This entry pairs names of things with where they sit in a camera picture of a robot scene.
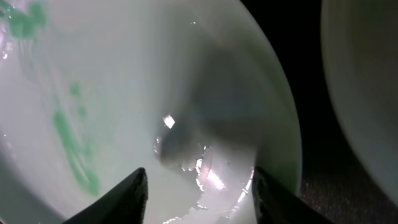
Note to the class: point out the pale green plate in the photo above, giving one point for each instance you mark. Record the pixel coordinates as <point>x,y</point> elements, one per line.
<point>91,90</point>
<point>359,49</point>

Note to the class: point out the round black tray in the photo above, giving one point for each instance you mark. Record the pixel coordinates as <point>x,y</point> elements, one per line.
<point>334,182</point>

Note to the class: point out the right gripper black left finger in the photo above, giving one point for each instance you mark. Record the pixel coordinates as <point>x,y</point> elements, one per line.
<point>123,204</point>

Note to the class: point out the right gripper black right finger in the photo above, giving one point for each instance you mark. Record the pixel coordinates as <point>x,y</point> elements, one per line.
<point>274,204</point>

